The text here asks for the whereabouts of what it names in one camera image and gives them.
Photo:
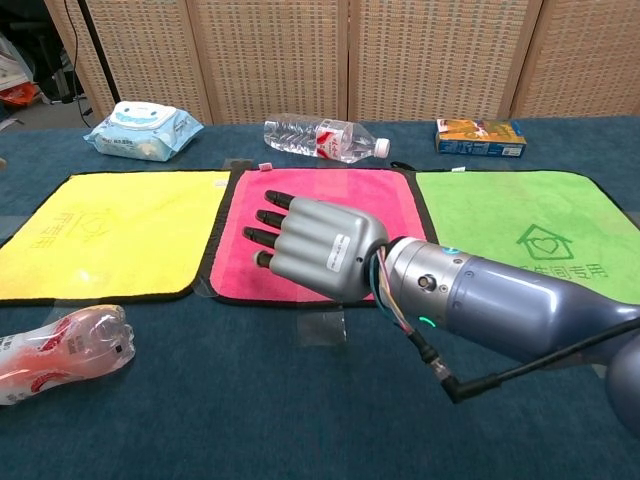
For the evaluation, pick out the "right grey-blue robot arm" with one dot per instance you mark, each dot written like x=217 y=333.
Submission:
x=500 y=295

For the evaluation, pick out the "pink microfibre cloth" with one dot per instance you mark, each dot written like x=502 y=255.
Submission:
x=345 y=187

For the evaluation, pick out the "green microfibre cloth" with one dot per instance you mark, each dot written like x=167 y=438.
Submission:
x=480 y=210

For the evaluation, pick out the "light blue wet wipes pack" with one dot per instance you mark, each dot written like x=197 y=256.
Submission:
x=142 y=132

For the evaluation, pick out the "black tripod stand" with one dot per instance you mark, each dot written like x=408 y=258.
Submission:
x=100 y=50

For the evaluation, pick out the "yellow microfibre cloth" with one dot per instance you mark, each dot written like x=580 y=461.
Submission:
x=115 y=230

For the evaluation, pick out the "clear adhesive tape strip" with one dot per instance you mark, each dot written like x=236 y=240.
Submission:
x=320 y=327

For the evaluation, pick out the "clear water bottle red label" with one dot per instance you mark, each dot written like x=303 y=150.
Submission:
x=310 y=137

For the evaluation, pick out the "orange and blue carton box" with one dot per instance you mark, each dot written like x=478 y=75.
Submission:
x=477 y=136

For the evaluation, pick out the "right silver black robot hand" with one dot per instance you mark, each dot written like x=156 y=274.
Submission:
x=325 y=245

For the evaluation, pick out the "crushed clear pink-label bottle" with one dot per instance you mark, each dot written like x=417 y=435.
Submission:
x=65 y=350

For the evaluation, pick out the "woven beige folding screen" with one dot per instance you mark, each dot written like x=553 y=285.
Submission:
x=280 y=55

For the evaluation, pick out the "orange plastic bag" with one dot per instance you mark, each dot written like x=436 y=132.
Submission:
x=20 y=94

